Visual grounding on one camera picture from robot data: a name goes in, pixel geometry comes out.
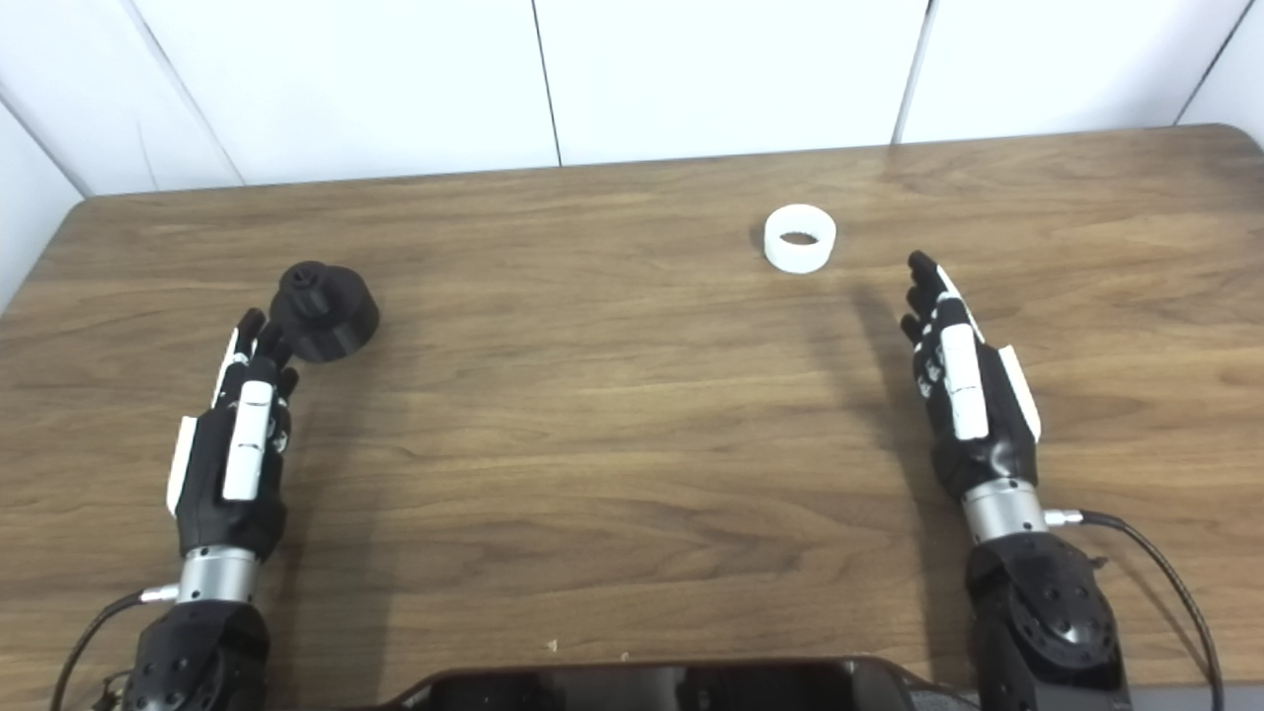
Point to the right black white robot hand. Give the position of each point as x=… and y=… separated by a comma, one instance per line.
x=997, y=434

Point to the black robot torso cover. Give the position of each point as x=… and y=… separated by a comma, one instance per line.
x=642, y=688

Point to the round black plastic part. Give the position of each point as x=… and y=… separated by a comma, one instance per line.
x=341, y=316

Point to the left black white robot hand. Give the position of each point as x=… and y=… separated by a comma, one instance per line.
x=212, y=474

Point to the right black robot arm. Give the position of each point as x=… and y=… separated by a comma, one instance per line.
x=1047, y=612

